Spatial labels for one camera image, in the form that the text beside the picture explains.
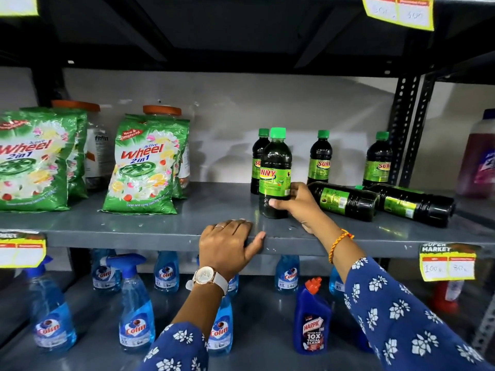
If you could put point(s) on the person's right hand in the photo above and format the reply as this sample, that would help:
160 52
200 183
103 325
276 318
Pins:
305 208

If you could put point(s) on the person's left hand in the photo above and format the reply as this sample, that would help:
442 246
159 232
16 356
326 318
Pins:
222 251

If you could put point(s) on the person's left little finger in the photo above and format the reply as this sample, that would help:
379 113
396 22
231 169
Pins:
206 232

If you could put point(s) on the person's left middle finger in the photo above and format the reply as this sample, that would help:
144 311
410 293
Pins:
232 224

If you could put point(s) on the person's right thumb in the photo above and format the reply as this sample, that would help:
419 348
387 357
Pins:
281 203

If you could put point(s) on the person's left thumb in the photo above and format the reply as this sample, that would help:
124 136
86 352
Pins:
256 244

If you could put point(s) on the green-capped dark cleaner bottle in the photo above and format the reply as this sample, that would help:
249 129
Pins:
275 166

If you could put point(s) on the person's right forearm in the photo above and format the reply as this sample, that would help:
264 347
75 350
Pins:
386 316

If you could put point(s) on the person's left forearm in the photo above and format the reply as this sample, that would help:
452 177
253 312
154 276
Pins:
197 309

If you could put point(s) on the grey metal shelf rack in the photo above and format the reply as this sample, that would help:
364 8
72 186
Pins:
154 231

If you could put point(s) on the group of dark liquid bottles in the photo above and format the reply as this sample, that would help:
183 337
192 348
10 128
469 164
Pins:
348 200

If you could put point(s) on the green detergent powder packet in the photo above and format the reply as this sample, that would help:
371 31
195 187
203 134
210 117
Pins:
33 162
182 158
143 166
80 158

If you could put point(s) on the blue red-capped toilet cleaner bottle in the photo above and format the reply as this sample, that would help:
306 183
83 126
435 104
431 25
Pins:
311 324

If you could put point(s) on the row of blue spray bottles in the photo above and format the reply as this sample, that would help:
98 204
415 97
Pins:
135 324

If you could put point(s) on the clear jar with orange lid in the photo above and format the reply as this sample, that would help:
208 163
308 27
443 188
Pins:
162 110
98 150

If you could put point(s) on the yellow price tag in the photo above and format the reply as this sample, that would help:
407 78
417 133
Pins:
448 264
17 4
21 251
400 11

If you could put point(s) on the red plastic bottle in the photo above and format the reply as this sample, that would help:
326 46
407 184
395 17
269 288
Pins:
444 297

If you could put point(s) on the pink liquid bottle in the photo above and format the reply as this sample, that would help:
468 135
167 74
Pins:
477 162

